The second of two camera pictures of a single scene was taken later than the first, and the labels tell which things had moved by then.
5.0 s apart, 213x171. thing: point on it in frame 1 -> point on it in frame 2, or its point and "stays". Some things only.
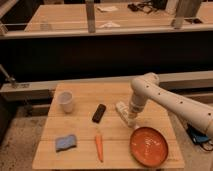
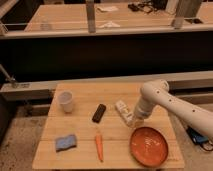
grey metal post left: (90, 11) stays
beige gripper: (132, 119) -> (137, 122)
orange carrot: (99, 145) stays
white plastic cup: (66, 99) stays
